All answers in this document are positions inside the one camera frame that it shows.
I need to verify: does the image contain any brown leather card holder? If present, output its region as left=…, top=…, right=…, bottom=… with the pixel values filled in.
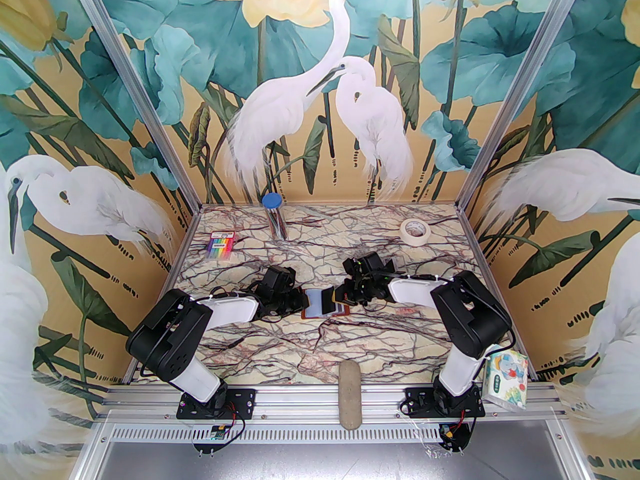
left=301, top=288, right=352, bottom=320

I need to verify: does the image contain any beige masking tape roll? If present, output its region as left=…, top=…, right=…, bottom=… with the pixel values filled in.
left=400, top=219, right=432, bottom=244

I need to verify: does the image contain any pack of coloured markers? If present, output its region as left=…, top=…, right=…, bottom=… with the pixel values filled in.
left=204, top=230, right=236, bottom=261

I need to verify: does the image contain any beige oblong pad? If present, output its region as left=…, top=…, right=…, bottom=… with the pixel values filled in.
left=337, top=360, right=363, bottom=430

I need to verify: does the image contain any clear jar with blue lid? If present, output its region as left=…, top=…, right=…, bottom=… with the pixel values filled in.
left=261, top=193, right=288, bottom=241

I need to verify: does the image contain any small green circuit board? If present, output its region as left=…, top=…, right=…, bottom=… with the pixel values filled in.
left=194, top=422, right=236, bottom=456

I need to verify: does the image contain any slotted metal panel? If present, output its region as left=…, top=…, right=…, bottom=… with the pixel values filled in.
left=75, top=420, right=593, bottom=480

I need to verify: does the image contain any printed tissue pack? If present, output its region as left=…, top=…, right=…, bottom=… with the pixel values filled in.
left=482, top=350, right=530, bottom=411

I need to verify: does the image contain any small board with yellow connector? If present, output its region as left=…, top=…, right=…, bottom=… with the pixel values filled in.
left=436, top=420, right=475, bottom=453

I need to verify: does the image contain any aluminium front rail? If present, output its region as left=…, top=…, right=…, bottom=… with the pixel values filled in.
left=95, top=383, right=571, bottom=424

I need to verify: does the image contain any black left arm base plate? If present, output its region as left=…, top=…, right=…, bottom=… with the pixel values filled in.
left=176, top=388, right=257, bottom=421

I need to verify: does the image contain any aluminium table side rail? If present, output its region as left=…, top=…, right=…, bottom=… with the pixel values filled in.
left=121, top=205, right=203, bottom=385
left=457, top=205, right=538, bottom=383

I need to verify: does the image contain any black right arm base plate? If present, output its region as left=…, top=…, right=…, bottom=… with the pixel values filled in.
left=404, top=387, right=486, bottom=419

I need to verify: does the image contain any aluminium frame post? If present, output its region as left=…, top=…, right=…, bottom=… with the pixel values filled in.
left=64, top=0, right=205, bottom=208
left=456, top=0, right=587, bottom=209

